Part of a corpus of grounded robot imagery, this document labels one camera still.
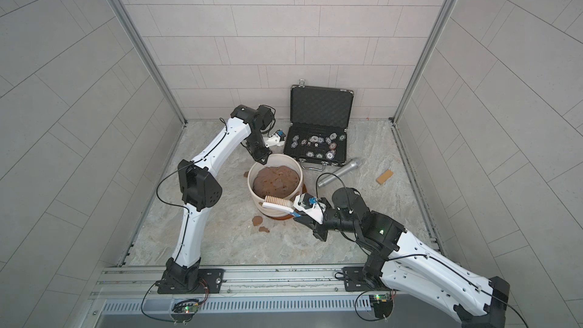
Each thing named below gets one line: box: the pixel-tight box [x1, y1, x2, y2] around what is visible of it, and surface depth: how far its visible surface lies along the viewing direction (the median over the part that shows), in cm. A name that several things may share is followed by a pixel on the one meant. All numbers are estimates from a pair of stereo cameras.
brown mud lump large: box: [252, 215, 263, 227], surface depth 86 cm
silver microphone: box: [317, 157, 362, 188], surface depth 98 cm
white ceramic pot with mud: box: [247, 153, 304, 218], surface depth 84 cm
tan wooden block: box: [375, 169, 394, 185], surface depth 98 cm
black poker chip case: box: [283, 79, 355, 171], surface depth 107 cm
